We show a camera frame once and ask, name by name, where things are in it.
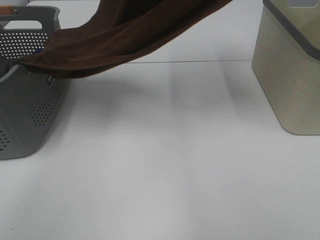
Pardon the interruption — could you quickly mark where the brown towel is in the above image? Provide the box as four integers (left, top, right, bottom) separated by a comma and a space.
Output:
19, 0, 228, 79

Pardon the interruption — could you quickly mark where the beige bin with grey rim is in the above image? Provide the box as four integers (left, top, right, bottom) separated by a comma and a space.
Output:
251, 0, 320, 136

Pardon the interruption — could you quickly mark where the grey perforated plastic basket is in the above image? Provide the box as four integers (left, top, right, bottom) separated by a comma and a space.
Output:
0, 6, 70, 160

